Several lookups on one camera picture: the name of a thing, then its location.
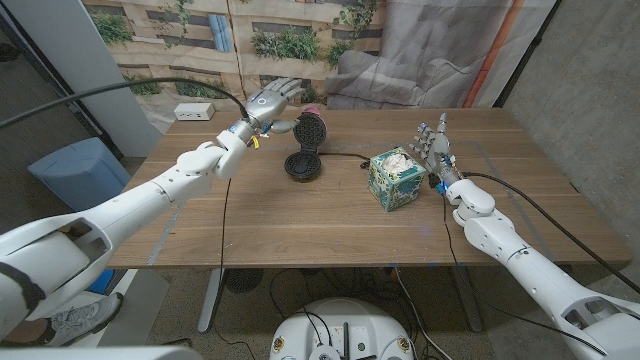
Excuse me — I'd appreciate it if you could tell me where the round black floor fan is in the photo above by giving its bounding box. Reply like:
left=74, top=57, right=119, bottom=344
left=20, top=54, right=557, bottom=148
left=223, top=268, right=265, bottom=294

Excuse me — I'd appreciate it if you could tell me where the white partition panel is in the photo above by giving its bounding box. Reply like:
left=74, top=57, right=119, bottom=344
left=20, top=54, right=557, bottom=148
left=2, top=0, right=164, bottom=159

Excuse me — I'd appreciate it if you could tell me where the floral patterned tissue box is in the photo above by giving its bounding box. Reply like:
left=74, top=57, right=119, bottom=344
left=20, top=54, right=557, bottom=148
left=367, top=146, right=428, bottom=213

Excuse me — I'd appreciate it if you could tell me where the white robot torso edge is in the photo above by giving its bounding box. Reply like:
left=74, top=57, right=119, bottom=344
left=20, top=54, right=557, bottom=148
left=0, top=345, right=204, bottom=360

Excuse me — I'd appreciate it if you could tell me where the white table leg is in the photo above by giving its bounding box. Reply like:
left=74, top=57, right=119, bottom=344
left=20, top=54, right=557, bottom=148
left=452, top=264, right=484, bottom=334
left=197, top=268, right=226, bottom=334

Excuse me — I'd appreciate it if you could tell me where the blue plastic bin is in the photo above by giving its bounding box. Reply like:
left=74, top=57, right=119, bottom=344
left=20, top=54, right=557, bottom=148
left=27, top=137, right=132, bottom=212

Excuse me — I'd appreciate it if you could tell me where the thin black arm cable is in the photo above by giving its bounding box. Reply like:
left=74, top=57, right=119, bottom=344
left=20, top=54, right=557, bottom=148
left=441, top=192, right=609, bottom=357
left=212, top=177, right=259, bottom=360

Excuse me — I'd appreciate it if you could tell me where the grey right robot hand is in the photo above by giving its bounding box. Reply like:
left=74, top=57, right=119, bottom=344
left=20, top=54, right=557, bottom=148
left=408, top=112, right=461, bottom=189

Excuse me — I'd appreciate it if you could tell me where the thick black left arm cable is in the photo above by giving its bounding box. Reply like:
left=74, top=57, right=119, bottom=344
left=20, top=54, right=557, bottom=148
left=0, top=76, right=250, bottom=130

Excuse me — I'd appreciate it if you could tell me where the pink mini sandwich press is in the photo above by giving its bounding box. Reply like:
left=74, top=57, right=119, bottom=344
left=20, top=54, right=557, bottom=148
left=283, top=106, right=328, bottom=183

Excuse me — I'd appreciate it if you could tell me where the white power strip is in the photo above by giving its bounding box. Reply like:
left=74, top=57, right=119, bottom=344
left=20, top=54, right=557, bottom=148
left=173, top=102, right=216, bottom=122

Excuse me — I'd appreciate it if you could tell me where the black press power cord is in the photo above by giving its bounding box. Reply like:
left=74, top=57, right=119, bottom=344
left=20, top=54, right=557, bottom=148
left=318, top=152, right=372, bottom=170

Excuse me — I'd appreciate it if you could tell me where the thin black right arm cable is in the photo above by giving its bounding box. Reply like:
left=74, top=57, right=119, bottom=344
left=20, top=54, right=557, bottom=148
left=441, top=192, right=609, bottom=357

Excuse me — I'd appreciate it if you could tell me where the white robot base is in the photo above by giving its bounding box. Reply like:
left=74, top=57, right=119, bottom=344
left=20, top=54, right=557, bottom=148
left=268, top=298, right=416, bottom=360

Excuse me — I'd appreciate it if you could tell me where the grey sneaker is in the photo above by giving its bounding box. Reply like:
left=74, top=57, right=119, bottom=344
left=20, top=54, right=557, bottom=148
left=47, top=292, right=125, bottom=347

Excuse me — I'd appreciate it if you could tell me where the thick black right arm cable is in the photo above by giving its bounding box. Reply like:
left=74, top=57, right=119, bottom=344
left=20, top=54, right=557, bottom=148
left=462, top=171, right=640, bottom=295

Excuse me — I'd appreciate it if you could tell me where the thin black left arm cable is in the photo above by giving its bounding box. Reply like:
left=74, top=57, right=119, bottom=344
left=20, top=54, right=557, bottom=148
left=212, top=177, right=259, bottom=360

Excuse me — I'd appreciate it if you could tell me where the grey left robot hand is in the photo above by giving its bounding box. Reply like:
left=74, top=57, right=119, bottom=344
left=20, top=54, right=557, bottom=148
left=243, top=77, right=306, bottom=136

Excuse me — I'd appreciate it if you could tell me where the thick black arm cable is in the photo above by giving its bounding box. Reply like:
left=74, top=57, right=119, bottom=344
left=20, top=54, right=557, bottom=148
left=462, top=171, right=640, bottom=295
left=0, top=76, right=250, bottom=130

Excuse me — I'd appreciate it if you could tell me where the grey floor cable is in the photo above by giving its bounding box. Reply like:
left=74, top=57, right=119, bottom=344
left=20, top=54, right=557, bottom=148
left=393, top=268, right=444, bottom=360

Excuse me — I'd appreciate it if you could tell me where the printed fabric backdrop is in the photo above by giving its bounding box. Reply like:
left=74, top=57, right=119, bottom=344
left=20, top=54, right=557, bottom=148
left=82, top=0, right=559, bottom=134

